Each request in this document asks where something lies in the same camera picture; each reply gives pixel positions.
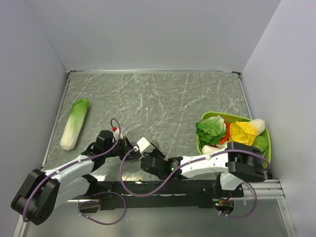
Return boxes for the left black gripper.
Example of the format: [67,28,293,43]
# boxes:
[104,136,139,161]

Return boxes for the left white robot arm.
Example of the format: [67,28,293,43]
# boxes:
[11,130,133,225]

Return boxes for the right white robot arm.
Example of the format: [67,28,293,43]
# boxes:
[140,142,270,197]

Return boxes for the white green bok choy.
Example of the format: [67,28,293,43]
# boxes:
[202,141,228,154]

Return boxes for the green toy lettuce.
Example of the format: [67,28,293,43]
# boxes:
[196,116,227,147]

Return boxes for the long napa cabbage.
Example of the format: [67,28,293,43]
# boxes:
[60,99,89,151]

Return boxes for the red toy pepper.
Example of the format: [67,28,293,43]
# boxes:
[219,122,230,145]

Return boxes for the green plastic basket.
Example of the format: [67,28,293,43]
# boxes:
[197,112,271,160]

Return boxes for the yellow toy cabbage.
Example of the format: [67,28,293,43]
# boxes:
[229,119,266,146]

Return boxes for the round green toy vegetable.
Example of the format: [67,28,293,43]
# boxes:
[252,135,269,156]

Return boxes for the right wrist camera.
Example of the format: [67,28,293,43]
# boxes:
[134,137,155,160]

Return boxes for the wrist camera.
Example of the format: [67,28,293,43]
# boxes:
[134,137,155,160]
[112,126,126,140]

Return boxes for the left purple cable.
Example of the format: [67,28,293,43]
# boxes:
[22,118,128,226]

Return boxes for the purple cable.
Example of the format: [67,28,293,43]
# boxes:
[22,118,128,226]
[119,147,271,219]

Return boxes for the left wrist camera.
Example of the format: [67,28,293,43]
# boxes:
[112,126,126,140]

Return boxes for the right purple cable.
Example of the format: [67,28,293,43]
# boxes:
[119,147,271,219]

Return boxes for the black base frame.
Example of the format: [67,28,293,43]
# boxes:
[77,179,244,210]

